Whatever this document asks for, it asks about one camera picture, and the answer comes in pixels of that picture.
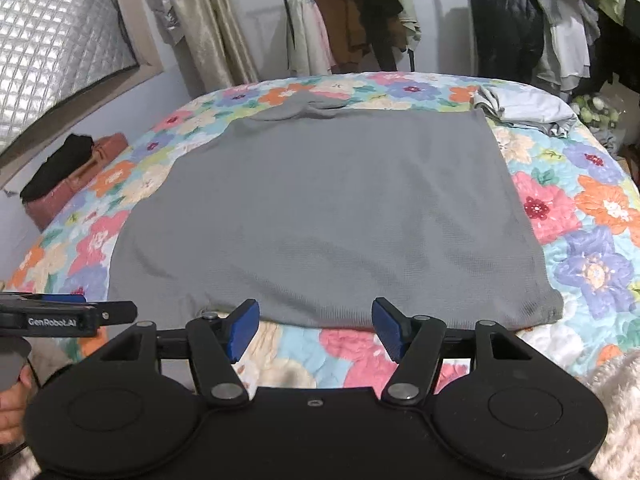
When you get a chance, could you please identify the white fuzzy cloth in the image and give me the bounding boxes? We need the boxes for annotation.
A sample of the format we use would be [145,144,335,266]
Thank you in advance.
[580,347,640,480]

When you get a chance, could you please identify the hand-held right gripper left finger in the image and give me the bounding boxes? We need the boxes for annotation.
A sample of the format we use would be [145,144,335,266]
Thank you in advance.
[97,298,262,408]

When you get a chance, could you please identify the beige curtain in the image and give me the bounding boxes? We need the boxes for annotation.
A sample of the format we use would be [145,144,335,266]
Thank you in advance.
[167,0,261,88]

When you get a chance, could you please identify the grey shirt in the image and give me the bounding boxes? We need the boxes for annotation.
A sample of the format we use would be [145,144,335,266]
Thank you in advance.
[107,92,566,331]

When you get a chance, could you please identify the person's left hand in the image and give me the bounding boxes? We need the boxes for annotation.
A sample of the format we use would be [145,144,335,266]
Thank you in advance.
[0,367,32,445]

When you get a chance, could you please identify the black quilted jacket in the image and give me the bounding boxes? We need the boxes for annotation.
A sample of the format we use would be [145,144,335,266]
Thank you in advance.
[469,0,546,83]

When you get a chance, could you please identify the light green hanging garment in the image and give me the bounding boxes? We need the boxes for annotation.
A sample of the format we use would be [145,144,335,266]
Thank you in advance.
[390,0,422,52]

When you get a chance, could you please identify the black hanging garment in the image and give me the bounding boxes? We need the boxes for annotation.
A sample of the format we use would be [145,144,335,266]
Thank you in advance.
[317,0,405,72]

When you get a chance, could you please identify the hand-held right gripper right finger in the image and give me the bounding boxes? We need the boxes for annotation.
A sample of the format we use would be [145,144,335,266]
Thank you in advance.
[371,296,536,408]

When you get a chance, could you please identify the silver quilted window cover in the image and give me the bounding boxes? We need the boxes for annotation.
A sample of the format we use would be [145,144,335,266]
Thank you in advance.
[0,0,140,138]

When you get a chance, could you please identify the pink suitcase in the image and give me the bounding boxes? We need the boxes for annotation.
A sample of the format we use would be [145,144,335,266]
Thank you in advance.
[25,132,132,233]

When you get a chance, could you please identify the black clothes rack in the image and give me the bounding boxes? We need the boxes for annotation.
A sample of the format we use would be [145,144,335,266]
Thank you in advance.
[269,0,416,73]

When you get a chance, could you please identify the black folded clothes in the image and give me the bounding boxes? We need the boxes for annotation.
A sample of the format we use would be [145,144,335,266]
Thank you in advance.
[20,133,96,202]

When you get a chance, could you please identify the black cable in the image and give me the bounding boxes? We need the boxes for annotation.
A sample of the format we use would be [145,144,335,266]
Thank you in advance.
[0,355,43,458]

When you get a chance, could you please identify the brown hanging garment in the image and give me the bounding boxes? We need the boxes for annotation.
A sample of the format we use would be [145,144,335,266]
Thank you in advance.
[311,0,403,67]

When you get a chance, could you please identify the silver grey hanging garment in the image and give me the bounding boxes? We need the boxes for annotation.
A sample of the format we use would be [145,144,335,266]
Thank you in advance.
[131,0,188,51]

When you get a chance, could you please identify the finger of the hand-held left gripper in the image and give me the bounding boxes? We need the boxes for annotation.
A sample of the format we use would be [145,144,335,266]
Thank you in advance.
[0,292,139,331]

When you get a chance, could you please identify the light grey cloth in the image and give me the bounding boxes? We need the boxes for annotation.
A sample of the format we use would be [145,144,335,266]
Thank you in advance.
[472,85,577,139]

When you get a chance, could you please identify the row of mixed hanging clothes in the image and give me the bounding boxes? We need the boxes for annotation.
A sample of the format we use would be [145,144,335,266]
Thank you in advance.
[530,0,640,93]

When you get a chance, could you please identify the floral quilt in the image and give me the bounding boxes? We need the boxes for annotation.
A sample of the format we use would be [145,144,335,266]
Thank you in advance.
[10,71,640,396]

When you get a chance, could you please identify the white flower bouquet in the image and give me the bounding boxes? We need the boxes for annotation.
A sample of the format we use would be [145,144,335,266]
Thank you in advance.
[570,91,623,133]

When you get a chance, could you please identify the beige window frame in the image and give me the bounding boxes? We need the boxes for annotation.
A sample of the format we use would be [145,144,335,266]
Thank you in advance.
[0,0,165,186]

